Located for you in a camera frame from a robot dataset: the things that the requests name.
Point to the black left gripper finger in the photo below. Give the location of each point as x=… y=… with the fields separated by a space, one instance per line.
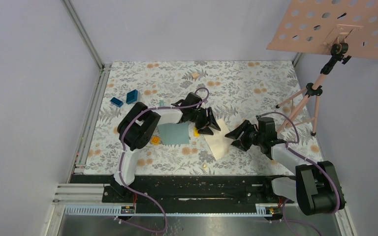
x=212 y=120
x=203 y=128

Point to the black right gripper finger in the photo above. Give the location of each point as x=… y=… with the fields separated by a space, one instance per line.
x=243 y=145
x=237 y=132

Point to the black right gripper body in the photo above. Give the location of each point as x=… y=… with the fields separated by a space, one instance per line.
x=256 y=137

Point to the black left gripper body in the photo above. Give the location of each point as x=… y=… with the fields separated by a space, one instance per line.
x=199 y=118

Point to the tan lined letter paper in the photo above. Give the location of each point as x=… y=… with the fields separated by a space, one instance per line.
x=218 y=143

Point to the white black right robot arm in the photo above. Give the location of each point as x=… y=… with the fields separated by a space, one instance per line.
x=315 y=186

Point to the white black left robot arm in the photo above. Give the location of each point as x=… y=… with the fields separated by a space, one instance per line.
x=137 y=128

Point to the teal paper envelope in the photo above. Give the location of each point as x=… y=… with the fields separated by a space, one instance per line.
x=174 y=134

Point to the yellow rectangular block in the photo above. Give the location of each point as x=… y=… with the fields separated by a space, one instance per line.
x=195 y=132

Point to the floral patterned table mat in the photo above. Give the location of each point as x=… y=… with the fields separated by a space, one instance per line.
x=236 y=90

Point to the small tan wooden cube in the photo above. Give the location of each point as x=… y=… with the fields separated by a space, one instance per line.
x=195 y=75

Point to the small orange lego brick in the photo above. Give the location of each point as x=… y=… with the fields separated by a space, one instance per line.
x=155 y=140

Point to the large blue lego brick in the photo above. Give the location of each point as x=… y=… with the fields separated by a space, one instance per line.
x=132 y=96

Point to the small blue lego brick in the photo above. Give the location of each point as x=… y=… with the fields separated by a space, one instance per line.
x=116 y=102

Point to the pink music stand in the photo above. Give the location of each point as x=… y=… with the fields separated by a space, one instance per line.
x=342 y=29

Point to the aluminium frame post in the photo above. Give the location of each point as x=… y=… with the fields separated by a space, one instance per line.
x=83 y=33

